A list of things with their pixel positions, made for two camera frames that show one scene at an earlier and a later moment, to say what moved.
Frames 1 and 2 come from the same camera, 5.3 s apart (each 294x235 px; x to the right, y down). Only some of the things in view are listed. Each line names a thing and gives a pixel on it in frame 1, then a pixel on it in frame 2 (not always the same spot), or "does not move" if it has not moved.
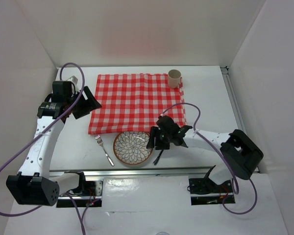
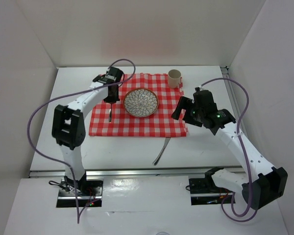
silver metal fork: [99, 141] -> [110, 113]
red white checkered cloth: [133, 103] does not move
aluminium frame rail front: [147, 172] does not move
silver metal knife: [156, 160] does not move
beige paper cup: [174, 79] does not move
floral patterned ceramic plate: [130, 148] -> [140, 102]
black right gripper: [154, 130] -> [183, 103]
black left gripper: [91, 102] -> [113, 99]
